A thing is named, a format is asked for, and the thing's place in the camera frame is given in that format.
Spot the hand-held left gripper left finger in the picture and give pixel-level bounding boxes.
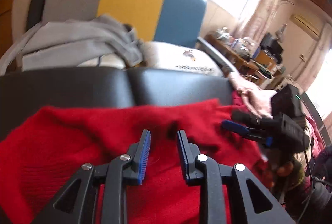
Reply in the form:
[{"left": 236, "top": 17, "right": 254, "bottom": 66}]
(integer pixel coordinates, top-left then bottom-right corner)
[{"left": 31, "top": 130, "right": 151, "bottom": 224}]

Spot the wooden desk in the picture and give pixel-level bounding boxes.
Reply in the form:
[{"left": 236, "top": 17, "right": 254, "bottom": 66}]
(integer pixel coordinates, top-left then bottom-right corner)
[{"left": 204, "top": 33, "right": 260, "bottom": 72}]

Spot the beige air conditioner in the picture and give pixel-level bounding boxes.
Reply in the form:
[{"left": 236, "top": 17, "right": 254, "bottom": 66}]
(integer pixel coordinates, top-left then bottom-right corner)
[{"left": 289, "top": 14, "right": 321, "bottom": 39}]

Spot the person's right hand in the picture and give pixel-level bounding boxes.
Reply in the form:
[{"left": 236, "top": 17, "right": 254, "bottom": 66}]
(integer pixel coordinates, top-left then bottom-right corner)
[{"left": 233, "top": 84, "right": 278, "bottom": 119}]

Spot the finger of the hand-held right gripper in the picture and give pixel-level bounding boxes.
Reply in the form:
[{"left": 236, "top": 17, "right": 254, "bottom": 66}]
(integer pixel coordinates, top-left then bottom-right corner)
[
  {"left": 221, "top": 120, "right": 274, "bottom": 147},
  {"left": 231, "top": 110, "right": 280, "bottom": 133}
]

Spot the black monitor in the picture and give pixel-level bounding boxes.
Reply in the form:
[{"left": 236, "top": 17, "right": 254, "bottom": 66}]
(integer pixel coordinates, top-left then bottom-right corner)
[{"left": 260, "top": 33, "right": 284, "bottom": 56}]

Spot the cream cloth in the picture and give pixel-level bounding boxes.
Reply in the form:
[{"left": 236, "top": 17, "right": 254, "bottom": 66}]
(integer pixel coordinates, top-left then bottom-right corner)
[{"left": 304, "top": 115, "right": 315, "bottom": 147}]

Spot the red knit sweater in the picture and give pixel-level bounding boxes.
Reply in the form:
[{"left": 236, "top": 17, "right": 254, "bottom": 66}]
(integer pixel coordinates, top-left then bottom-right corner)
[{"left": 0, "top": 90, "right": 270, "bottom": 224}]

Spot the grey yellow blue sofa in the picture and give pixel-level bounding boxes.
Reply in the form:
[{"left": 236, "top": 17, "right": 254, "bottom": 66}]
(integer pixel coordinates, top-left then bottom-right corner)
[{"left": 0, "top": 0, "right": 235, "bottom": 77}]

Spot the black cable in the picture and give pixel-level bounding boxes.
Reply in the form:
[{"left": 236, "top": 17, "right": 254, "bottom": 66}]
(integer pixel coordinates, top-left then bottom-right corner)
[{"left": 296, "top": 146, "right": 316, "bottom": 224}]

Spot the white deer print pillow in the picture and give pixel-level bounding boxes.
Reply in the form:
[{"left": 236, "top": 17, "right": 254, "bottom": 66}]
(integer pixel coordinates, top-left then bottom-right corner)
[{"left": 141, "top": 41, "right": 225, "bottom": 78}]

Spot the grey garment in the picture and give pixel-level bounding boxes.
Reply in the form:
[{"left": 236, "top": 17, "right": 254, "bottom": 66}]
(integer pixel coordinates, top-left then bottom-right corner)
[{"left": 0, "top": 14, "right": 144, "bottom": 72}]

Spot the person's right forearm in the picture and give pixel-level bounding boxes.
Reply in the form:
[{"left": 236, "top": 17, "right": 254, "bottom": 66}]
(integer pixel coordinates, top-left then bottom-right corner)
[{"left": 228, "top": 71, "right": 250, "bottom": 91}]

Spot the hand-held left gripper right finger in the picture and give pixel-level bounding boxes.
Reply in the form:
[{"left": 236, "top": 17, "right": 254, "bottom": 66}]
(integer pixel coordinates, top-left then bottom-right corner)
[{"left": 176, "top": 130, "right": 296, "bottom": 224}]

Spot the orange wooden wardrobe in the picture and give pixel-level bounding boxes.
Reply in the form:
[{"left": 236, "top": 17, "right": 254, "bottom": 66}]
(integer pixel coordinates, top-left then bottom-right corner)
[{"left": 0, "top": 0, "right": 19, "bottom": 59}]

